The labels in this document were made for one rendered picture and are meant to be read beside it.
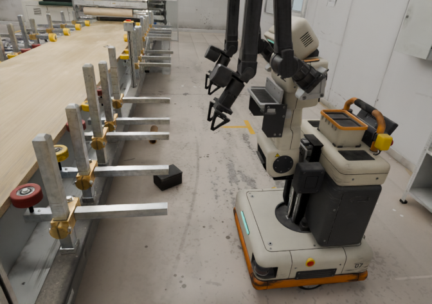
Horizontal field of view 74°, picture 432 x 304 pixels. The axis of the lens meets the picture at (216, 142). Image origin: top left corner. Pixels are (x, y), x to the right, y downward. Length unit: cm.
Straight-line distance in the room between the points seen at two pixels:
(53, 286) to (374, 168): 130
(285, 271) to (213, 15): 1094
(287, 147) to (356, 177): 34
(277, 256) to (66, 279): 100
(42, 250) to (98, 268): 75
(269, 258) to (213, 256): 45
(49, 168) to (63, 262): 32
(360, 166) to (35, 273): 132
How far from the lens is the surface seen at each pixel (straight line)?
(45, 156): 87
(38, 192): 102
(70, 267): 104
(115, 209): 100
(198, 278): 182
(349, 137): 153
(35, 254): 124
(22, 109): 170
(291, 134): 138
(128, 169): 119
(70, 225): 100
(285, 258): 163
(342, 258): 176
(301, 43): 126
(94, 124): 136
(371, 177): 150
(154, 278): 184
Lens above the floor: 146
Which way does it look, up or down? 28 degrees down
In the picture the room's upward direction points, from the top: 3 degrees clockwise
